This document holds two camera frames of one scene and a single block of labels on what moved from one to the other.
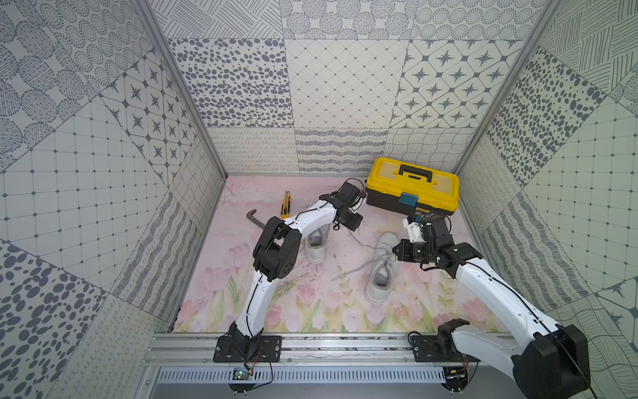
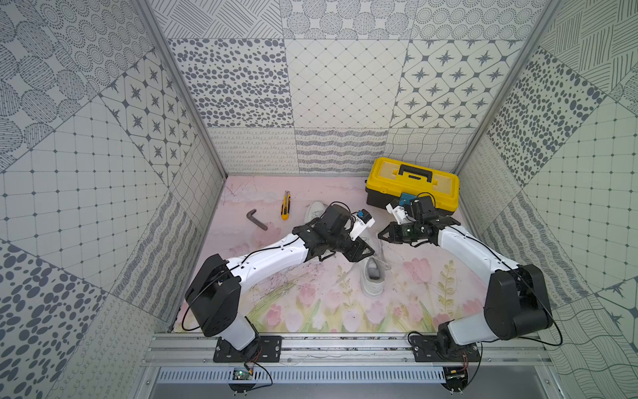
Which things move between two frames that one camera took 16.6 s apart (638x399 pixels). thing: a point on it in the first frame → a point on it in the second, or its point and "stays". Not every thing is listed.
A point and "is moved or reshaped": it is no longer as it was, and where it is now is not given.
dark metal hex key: x=257 y=221 stays
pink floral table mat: x=348 y=278 stays
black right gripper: x=404 y=256 → x=392 y=229
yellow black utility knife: x=285 y=208 stays
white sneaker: x=380 y=281 is moved or reshaped
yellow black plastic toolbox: x=409 y=189 stays
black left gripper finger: x=349 y=219 → x=356 y=250
